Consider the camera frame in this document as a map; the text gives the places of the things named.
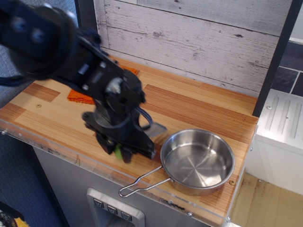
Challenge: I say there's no dark grey left post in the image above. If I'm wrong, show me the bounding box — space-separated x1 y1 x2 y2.
74 0 98 32

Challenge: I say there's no white ribbed appliance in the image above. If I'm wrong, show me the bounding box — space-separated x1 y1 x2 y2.
245 89 303 194

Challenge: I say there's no yellow object bottom corner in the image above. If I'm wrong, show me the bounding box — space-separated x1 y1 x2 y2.
4 218 30 227

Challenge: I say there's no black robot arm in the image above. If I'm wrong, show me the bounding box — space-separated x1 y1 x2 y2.
0 0 156 163

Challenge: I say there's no orange folded cloth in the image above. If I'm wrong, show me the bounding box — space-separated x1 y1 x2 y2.
67 65 139 105

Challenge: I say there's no silver dispenser button panel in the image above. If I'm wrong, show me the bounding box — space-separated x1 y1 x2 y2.
87 188 145 227

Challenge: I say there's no dark grey post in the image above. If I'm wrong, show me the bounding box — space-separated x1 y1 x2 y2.
74 0 98 32
252 0 303 117

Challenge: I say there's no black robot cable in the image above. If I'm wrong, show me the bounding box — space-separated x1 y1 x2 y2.
134 107 154 130

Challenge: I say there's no dark grey right post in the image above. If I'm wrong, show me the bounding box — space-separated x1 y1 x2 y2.
252 0 303 117

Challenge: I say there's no stainless steel pan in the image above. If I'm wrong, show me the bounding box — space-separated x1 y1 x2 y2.
119 129 235 198

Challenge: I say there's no green handled grey spatula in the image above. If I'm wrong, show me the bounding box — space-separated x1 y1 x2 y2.
114 122 167 160

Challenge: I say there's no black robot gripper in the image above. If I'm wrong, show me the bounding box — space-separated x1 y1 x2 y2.
82 111 156 163

